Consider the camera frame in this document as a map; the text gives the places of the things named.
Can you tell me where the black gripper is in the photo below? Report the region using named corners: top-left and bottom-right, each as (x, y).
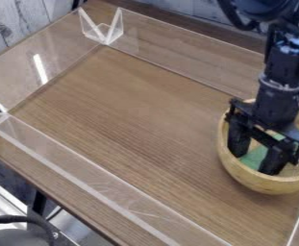
top-left (225, 75), bottom-right (299, 176)

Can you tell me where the green rectangular block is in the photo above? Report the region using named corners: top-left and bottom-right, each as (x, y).
top-left (240, 134), bottom-right (299, 172)

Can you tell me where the light wooden bowl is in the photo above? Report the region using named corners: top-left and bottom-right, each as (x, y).
top-left (217, 106), bottom-right (299, 195)

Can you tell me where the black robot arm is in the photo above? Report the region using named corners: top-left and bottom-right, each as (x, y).
top-left (217, 0), bottom-right (299, 176)

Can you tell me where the black table leg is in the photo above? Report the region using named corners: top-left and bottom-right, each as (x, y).
top-left (33, 191), bottom-right (49, 215)

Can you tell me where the clear acrylic front wall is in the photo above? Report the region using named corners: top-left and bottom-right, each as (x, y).
top-left (0, 90), bottom-right (233, 246)

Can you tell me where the clear acrylic corner bracket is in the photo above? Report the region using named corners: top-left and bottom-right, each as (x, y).
top-left (78, 8), bottom-right (123, 45)

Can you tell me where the black metal base plate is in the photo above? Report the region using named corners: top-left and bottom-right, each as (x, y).
top-left (26, 217), bottom-right (81, 246)

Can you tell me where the black cable loop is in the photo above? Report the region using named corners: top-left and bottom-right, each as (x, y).
top-left (0, 214), bottom-right (59, 246)

